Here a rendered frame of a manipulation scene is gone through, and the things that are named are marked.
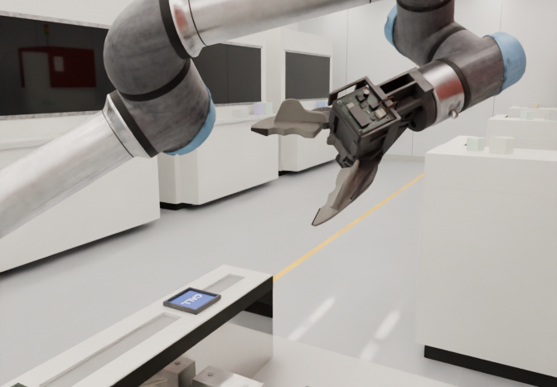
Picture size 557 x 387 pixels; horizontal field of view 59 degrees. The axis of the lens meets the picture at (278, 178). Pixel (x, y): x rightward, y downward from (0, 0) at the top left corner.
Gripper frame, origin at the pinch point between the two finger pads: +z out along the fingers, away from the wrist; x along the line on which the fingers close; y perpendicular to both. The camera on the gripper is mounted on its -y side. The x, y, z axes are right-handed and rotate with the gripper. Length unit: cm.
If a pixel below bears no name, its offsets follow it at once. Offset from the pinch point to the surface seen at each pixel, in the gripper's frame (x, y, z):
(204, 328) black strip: 9.1, -10.5, 15.7
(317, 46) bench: -406, -512, -299
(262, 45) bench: -361, -405, -182
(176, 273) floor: -96, -271, 25
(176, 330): 8.2, -8.4, 18.6
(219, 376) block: 15.0, -10.5, 16.5
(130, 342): 7.2, -7.0, 23.7
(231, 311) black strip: 7.8, -14.8, 11.6
